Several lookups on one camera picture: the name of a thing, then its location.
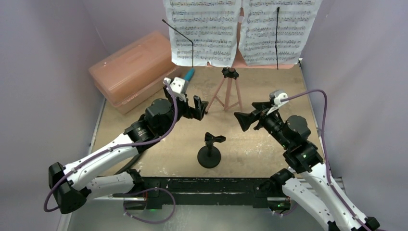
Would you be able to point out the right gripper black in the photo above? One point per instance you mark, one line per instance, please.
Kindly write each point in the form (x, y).
(259, 114)

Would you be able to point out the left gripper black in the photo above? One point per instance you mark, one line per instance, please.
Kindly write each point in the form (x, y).
(199, 106)

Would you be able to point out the blue toy microphone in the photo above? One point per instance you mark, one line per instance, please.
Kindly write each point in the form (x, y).
(188, 76)

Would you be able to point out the pink music stand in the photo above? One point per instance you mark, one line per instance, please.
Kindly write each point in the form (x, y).
(229, 79)

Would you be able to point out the black microphone desk stand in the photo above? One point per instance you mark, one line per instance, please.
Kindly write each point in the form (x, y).
(209, 156)

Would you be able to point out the sheet music page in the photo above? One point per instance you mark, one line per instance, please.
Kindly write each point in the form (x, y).
(275, 32)
(204, 32)

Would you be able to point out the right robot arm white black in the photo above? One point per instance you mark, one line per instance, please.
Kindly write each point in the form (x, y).
(327, 203)

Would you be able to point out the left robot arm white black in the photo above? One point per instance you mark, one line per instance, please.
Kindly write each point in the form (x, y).
(71, 185)

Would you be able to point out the translucent orange plastic box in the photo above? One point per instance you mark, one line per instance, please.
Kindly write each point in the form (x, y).
(136, 72)

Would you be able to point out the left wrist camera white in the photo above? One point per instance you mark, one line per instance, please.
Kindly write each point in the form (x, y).
(178, 86)

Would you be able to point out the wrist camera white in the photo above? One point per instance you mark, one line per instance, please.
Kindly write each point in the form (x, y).
(178, 86)
(277, 99)

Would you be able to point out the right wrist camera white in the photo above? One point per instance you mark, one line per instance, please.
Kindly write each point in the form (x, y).
(277, 99)

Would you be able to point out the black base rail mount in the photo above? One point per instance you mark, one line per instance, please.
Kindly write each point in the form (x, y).
(255, 192)

